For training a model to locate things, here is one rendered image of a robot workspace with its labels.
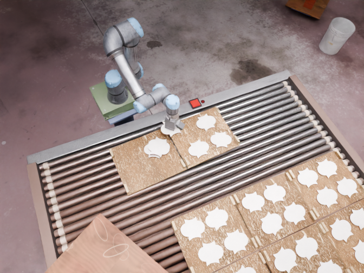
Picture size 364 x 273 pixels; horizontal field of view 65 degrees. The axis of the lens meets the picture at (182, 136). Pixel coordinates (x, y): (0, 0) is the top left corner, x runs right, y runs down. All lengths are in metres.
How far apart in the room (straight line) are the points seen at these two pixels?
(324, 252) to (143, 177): 1.17
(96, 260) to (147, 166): 0.62
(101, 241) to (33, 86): 2.43
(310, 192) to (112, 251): 1.26
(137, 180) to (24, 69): 2.46
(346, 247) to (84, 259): 1.49
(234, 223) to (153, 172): 0.59
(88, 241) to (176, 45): 2.81
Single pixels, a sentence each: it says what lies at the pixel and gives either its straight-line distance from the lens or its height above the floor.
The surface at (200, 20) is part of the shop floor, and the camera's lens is 4.27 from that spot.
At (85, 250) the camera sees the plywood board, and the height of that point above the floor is 1.04.
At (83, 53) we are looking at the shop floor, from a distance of 3.89.
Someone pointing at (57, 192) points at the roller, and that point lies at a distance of 1.97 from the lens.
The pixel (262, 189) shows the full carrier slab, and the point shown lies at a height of 0.94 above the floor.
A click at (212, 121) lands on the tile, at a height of 0.95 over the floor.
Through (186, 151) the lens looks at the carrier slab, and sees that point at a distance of 1.94.
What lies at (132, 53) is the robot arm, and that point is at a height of 1.39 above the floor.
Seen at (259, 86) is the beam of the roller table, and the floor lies 0.92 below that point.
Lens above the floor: 2.68
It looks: 61 degrees down
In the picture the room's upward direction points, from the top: 6 degrees clockwise
